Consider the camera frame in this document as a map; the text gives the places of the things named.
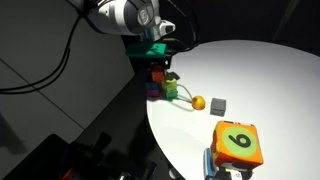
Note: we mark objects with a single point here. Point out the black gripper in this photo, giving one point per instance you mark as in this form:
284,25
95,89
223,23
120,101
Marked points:
158,62

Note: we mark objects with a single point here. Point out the orange block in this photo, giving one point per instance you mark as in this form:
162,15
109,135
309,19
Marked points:
158,76

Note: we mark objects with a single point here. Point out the white gray robot arm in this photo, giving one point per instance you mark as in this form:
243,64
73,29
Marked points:
126,16

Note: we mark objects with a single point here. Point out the lime green block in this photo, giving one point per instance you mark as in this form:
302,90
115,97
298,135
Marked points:
169,85

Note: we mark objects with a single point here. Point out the blue block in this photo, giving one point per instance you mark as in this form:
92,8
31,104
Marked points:
152,86

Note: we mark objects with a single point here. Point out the magenta block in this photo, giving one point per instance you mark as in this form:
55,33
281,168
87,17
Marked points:
153,93

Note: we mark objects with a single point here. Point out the dark green block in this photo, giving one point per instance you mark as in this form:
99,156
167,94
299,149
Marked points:
171,94

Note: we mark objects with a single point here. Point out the yellow ball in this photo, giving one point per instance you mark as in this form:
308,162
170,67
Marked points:
198,102

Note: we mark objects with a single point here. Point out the gray cube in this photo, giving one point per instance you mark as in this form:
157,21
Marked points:
218,106

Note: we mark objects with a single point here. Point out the blue white picture box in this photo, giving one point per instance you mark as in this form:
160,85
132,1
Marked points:
210,165

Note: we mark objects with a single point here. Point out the large orange fabric number cube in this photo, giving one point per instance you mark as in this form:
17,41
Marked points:
238,143

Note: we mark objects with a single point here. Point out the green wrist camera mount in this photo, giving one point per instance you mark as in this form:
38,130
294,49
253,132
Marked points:
146,50

